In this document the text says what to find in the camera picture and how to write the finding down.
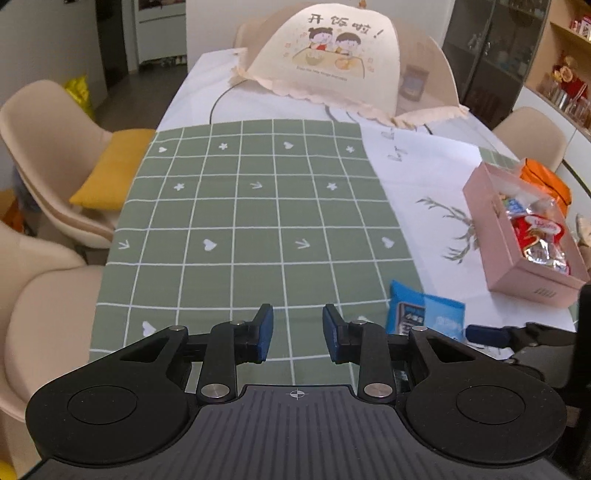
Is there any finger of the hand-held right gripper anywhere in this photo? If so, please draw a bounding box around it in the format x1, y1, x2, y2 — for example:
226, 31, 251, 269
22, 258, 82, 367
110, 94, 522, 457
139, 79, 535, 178
465, 322, 576, 360

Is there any orange bag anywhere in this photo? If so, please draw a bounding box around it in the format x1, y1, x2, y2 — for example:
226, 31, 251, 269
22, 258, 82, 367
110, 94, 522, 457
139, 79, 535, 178
519, 158, 573, 219

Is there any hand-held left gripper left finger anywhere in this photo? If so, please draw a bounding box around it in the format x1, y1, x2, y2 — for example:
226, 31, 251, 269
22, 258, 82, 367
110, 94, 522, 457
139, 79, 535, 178
117, 303, 275, 406

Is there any red gold ornament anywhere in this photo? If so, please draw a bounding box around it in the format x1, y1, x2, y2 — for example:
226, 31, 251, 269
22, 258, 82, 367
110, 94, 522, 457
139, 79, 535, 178
551, 54, 590, 99

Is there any small blue white snack packet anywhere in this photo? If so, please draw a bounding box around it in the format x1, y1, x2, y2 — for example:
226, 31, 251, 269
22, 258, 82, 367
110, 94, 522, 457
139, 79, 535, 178
498, 193, 556, 219

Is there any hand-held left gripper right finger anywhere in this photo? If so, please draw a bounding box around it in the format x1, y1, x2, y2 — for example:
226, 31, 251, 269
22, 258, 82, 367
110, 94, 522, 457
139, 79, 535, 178
322, 303, 486, 406

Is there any wooden wall shelf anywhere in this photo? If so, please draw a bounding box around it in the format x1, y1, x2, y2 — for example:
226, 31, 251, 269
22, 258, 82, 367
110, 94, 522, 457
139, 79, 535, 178
525, 0, 591, 136

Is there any white sideboard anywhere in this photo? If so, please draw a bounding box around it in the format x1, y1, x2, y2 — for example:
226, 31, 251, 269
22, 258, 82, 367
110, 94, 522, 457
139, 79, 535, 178
510, 85, 591, 186

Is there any green and white printed tablecloth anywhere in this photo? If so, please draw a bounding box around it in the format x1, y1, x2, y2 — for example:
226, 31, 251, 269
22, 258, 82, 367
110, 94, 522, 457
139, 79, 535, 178
89, 48, 588, 387

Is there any group of drinking glasses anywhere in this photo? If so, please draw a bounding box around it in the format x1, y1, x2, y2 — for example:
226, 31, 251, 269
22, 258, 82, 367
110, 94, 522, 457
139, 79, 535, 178
537, 73, 591, 124

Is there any yellow plastic bag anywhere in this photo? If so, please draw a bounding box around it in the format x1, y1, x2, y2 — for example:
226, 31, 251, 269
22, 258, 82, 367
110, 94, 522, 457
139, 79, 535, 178
63, 75, 96, 119

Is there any beige mesh food cover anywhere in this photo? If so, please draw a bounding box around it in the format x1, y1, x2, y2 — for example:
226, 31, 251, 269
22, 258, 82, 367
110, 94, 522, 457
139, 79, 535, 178
226, 2, 471, 133

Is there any dark glass cabinet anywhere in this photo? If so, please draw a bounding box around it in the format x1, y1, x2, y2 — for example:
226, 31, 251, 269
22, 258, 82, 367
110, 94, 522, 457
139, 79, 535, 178
440, 0, 553, 131

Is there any pink cardboard box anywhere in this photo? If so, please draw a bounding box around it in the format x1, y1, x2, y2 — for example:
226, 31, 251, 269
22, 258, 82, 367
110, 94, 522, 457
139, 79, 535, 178
462, 161, 588, 309

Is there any jar with blue label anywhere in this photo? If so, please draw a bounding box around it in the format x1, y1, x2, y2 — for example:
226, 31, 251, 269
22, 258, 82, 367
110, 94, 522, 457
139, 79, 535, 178
399, 64, 428, 101

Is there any yellow cushion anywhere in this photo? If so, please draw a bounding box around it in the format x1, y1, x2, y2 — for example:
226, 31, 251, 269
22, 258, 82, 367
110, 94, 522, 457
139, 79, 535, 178
69, 128, 157, 211

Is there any red clear cake packet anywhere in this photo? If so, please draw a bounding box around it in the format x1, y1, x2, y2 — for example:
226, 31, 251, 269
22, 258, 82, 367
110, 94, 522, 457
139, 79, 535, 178
510, 213, 570, 252
522, 240, 572, 277

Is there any beige shell chair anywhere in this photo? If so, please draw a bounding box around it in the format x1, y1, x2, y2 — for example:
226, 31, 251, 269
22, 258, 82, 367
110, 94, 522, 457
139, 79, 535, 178
0, 79, 158, 251
0, 220, 115, 428
491, 106, 568, 172
233, 20, 260, 49

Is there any white cabinet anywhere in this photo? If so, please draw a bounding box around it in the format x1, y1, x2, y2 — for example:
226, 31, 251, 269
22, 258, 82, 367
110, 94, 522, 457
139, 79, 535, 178
136, 0, 188, 66

